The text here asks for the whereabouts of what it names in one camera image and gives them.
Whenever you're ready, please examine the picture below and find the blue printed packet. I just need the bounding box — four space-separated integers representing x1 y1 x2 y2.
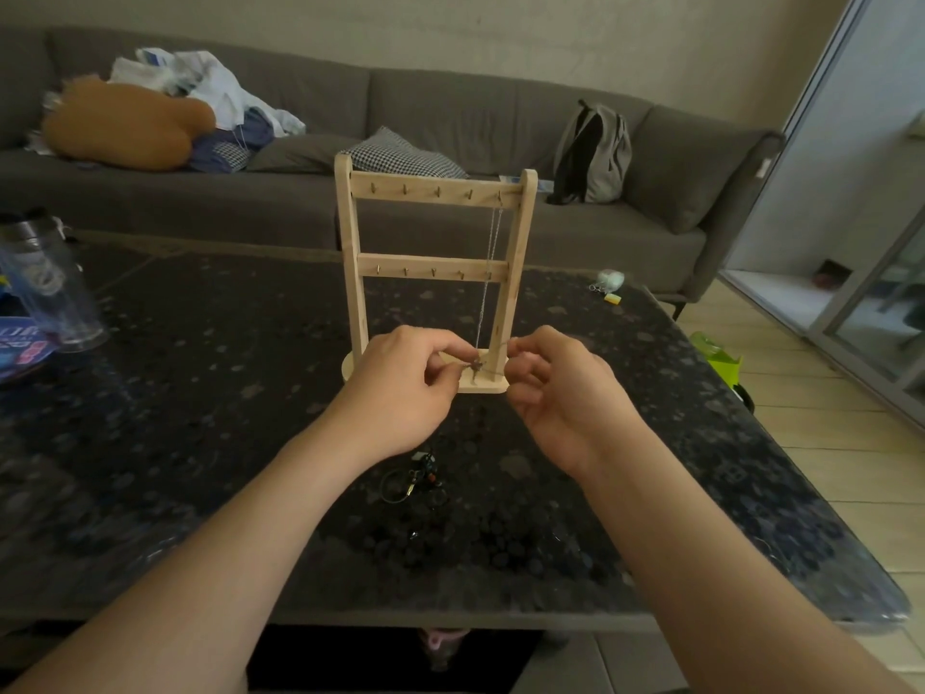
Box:
0 313 59 384

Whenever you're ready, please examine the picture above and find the sliding glass door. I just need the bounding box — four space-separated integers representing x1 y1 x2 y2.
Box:
719 0 925 431

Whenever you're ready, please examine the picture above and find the grey fabric sofa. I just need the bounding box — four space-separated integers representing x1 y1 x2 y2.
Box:
0 26 787 301

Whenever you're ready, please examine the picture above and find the wooden jewelry stand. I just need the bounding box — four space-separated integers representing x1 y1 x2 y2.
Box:
333 150 540 395

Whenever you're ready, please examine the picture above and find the person's left hand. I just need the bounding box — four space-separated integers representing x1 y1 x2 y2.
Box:
321 324 482 467

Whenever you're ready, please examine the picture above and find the brown plush toy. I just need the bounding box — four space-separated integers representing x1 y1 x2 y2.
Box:
40 73 217 173

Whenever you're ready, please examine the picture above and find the silver chain necklace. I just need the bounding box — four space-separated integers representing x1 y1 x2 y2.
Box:
473 194 505 355

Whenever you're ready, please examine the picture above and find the clear plastic tumbler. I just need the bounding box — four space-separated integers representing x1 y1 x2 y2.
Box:
0 208 110 354

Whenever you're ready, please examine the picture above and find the silver pendant necklace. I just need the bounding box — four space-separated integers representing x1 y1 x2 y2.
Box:
440 341 511 377

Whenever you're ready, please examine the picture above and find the grey backpack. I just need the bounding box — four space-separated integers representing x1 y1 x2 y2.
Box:
546 98 634 206

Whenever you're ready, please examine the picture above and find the pink item under table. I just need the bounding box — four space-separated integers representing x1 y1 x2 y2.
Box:
418 627 471 673

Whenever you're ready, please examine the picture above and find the dark shoe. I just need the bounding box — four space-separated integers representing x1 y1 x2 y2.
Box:
812 259 854 290

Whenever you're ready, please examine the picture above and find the white crumpled garment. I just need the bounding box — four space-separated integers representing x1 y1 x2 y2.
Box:
108 47 307 138

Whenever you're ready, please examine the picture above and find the checkered pillow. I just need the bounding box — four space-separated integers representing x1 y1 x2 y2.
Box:
343 125 469 180

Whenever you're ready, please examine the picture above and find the green bag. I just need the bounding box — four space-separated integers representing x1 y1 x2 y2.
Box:
690 332 744 387

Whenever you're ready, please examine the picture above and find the person's right forearm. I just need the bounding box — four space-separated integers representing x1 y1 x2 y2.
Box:
577 433 919 694

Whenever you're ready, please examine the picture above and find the person's left forearm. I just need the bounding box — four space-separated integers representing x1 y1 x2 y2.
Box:
3 418 377 694

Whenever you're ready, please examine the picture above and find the blue crumpled garment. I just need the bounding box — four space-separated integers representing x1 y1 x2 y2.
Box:
189 107 276 174

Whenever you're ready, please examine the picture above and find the black cord necklace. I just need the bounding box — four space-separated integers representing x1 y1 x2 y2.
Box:
379 448 448 507

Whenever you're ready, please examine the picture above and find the person's right hand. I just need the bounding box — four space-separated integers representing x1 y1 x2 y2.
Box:
505 324 648 485

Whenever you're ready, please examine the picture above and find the grey flat cushion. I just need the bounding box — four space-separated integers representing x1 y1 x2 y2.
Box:
247 133 362 174

